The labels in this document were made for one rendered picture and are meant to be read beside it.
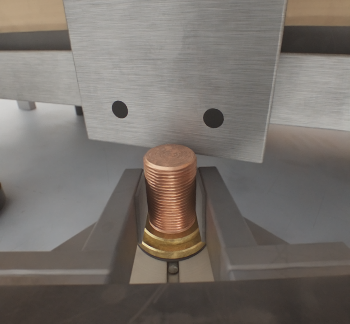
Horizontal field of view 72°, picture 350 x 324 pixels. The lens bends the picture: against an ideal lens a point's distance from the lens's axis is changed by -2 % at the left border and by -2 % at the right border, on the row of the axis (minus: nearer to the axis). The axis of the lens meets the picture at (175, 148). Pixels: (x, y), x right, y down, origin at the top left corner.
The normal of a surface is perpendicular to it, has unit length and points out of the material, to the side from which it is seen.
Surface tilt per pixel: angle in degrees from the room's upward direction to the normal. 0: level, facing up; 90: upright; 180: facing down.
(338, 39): 90
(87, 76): 90
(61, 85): 90
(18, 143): 180
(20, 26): 90
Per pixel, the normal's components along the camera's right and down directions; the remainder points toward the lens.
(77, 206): -0.02, -0.89
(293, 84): -0.32, 0.43
